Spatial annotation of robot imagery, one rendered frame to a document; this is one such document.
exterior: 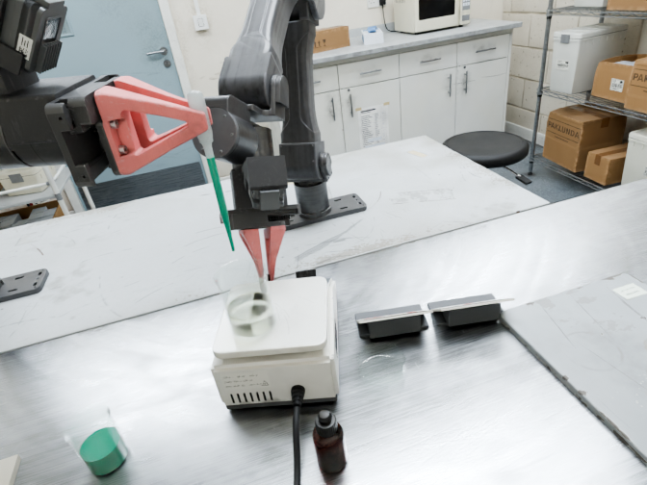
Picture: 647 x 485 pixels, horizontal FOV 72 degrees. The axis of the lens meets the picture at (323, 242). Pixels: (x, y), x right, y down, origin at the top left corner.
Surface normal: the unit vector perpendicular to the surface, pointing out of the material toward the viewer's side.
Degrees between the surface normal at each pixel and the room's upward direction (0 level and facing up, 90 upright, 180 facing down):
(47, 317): 0
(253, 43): 34
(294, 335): 0
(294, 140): 73
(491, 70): 90
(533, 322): 0
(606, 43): 92
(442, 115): 90
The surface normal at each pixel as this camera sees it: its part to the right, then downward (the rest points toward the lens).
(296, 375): 0.00, 0.51
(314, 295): -0.12, -0.85
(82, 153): 1.00, -0.06
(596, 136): 0.22, 0.51
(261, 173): 0.27, -0.01
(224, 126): -0.28, 0.04
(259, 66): -0.24, -0.41
